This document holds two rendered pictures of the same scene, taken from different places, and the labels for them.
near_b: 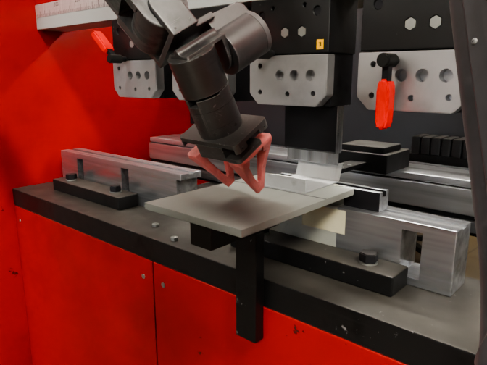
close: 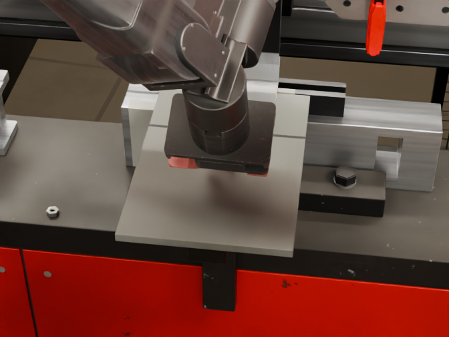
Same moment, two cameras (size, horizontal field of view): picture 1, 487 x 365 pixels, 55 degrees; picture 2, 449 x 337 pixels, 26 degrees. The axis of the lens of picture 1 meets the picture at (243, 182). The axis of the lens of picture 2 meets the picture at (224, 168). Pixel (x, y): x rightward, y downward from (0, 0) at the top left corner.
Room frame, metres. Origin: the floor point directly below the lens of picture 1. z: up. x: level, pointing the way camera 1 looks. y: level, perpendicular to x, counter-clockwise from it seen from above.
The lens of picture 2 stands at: (-0.02, 0.44, 1.68)
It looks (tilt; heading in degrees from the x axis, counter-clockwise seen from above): 40 degrees down; 326
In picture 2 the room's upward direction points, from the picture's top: straight up
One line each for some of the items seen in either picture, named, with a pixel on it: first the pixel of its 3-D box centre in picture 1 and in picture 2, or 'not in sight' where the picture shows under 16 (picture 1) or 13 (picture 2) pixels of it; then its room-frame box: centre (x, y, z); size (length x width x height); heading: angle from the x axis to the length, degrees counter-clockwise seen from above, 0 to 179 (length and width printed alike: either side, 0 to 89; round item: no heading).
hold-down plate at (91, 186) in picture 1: (92, 191); not in sight; (1.13, 0.37, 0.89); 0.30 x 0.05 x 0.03; 49
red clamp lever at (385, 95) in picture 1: (387, 91); (377, 10); (0.62, -0.19, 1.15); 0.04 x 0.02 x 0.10; 139
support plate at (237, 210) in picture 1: (254, 198); (220, 162); (0.66, -0.02, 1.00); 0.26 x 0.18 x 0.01; 139
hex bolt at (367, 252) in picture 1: (368, 257); (345, 176); (0.64, -0.18, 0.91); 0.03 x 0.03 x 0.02
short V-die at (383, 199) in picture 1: (327, 190); (262, 93); (0.75, -0.14, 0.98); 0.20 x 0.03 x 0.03; 49
